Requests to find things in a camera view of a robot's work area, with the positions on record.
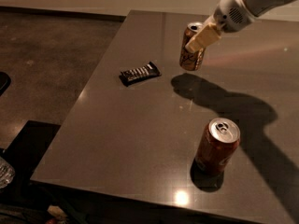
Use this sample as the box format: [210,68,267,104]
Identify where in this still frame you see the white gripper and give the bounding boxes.
[185,0,256,53]

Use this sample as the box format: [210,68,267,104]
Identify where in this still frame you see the orange soda can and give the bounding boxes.
[178,21,206,72]

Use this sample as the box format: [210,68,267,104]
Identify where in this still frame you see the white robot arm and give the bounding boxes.
[185,0,297,53]

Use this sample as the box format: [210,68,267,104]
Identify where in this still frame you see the red cola can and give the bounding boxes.
[195,118,240,175]

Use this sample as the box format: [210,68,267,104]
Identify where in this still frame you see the black snack bar wrapper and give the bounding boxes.
[120,62,162,87]

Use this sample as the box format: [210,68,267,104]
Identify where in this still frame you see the black floor object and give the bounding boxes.
[0,72,11,96]

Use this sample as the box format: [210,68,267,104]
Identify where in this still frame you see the black chair seat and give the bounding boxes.
[0,120,60,210]

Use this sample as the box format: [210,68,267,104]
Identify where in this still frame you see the clear plastic container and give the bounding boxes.
[0,157,15,189]

